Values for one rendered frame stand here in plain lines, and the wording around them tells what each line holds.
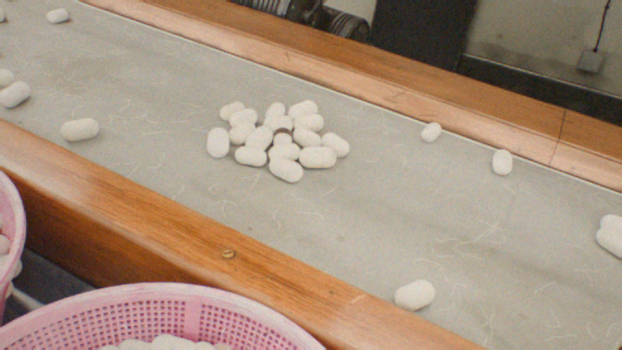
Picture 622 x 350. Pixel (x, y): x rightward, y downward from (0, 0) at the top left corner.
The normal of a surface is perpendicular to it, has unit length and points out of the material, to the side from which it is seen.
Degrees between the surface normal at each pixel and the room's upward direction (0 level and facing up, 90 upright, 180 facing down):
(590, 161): 45
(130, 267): 90
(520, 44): 88
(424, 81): 0
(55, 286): 0
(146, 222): 0
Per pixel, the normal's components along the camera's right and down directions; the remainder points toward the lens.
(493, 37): -0.38, 0.50
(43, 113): 0.12, -0.79
